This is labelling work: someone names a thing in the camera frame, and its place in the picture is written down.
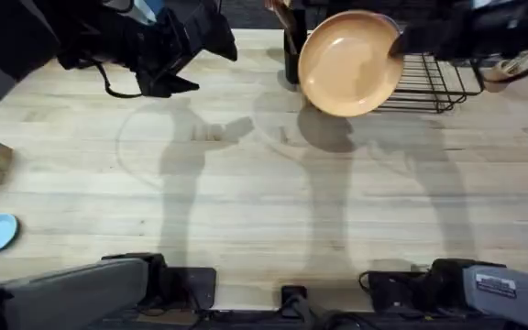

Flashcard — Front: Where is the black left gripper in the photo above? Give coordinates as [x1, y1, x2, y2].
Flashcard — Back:
[57, 6, 239, 99]

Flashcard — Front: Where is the orange plate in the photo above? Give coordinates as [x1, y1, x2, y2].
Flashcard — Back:
[297, 9, 405, 118]

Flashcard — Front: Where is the wooden spoon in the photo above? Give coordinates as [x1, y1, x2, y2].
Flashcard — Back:
[266, 0, 299, 43]

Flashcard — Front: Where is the black cutlery holder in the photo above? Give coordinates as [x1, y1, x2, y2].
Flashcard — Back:
[283, 7, 310, 86]

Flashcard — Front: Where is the black wire dish rack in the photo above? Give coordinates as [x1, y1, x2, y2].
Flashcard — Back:
[376, 50, 486, 115]

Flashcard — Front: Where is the black cable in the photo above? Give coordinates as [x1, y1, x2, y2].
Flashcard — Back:
[91, 59, 145, 100]

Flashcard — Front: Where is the black rail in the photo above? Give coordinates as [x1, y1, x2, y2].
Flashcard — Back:
[84, 283, 476, 330]

